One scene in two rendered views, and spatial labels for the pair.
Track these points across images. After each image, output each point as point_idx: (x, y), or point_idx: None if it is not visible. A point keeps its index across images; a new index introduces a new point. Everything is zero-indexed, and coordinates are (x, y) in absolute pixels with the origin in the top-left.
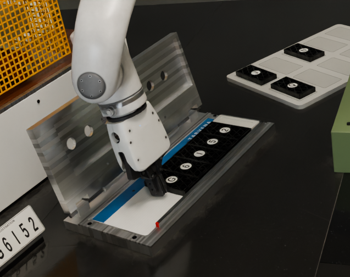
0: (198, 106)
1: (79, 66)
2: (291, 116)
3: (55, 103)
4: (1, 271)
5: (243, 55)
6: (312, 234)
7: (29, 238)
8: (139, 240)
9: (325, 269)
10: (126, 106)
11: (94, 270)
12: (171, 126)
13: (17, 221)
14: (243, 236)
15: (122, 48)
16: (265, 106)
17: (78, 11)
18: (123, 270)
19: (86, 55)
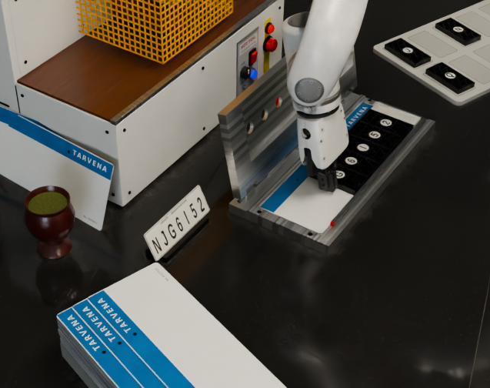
0: (354, 88)
1: (302, 71)
2: (449, 112)
3: (215, 69)
4: (175, 252)
5: (386, 19)
6: (481, 254)
7: (197, 219)
8: (315, 238)
9: None
10: (325, 106)
11: (270, 262)
12: None
13: (188, 201)
14: (414, 245)
15: (347, 59)
16: (420, 95)
17: (311, 15)
18: (301, 266)
19: (313, 62)
